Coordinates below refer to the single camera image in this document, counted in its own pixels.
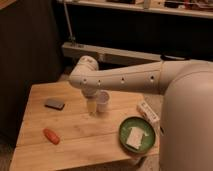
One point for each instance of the wooden table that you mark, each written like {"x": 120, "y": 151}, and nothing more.
{"x": 84, "y": 139}

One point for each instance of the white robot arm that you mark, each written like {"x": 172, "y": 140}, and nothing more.
{"x": 186, "y": 124}

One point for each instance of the black handle object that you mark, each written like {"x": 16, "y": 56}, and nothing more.
{"x": 171, "y": 58}

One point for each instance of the white rectangular box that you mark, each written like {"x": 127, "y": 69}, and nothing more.
{"x": 147, "y": 112}

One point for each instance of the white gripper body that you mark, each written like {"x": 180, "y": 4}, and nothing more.
{"x": 92, "y": 106}

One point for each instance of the metal shelf rack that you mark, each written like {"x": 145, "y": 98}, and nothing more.
{"x": 113, "y": 31}

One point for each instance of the green round plate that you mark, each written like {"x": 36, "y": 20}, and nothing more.
{"x": 149, "y": 136}

